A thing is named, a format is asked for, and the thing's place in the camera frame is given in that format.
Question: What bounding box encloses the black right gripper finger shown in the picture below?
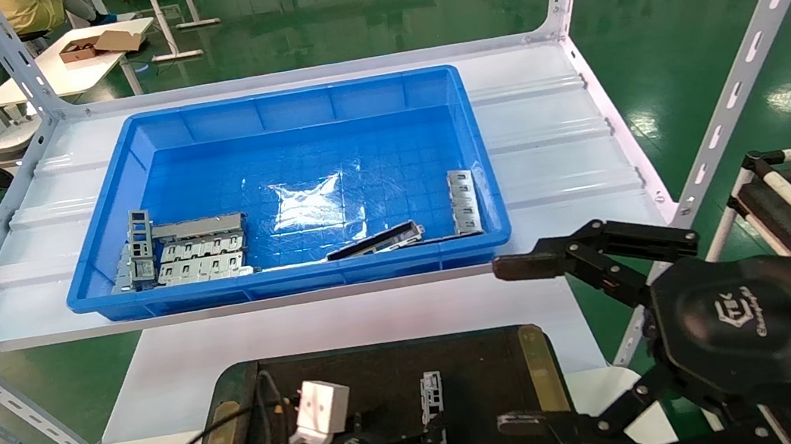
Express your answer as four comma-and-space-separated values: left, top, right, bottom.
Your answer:
489, 207, 707, 325
493, 358, 708, 444

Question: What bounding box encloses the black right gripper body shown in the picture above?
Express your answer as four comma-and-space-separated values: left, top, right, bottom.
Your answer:
646, 245, 791, 411

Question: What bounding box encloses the grey slotted metal bracket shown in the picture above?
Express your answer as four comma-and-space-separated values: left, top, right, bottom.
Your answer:
123, 207, 158, 264
446, 167, 483, 238
417, 371, 450, 444
105, 241, 161, 295

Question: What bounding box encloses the black container tray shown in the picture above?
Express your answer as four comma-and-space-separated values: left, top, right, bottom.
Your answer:
178, 317, 586, 444

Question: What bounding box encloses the white metal shelf rack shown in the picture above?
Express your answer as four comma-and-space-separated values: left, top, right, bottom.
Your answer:
0, 0, 791, 444

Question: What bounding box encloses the dark long metal channel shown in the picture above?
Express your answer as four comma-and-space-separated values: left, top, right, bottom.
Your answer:
323, 218, 428, 262

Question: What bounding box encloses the flat perforated metal plate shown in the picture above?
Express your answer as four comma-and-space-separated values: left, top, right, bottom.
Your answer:
155, 250, 256, 288
158, 233, 248, 265

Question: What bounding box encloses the blue plastic bin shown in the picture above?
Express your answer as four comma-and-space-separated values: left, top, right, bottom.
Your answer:
42, 59, 517, 329

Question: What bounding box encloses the white office table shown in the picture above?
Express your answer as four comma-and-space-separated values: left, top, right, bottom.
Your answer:
0, 15, 165, 114

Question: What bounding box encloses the open cardboard box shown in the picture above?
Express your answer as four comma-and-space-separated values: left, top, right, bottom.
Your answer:
56, 25, 145, 64

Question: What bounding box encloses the person in yellow clothing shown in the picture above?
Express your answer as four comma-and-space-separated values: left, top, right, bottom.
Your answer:
0, 0, 69, 38

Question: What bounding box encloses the white desk frame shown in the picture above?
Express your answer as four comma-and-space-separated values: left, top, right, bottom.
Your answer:
111, 0, 225, 67

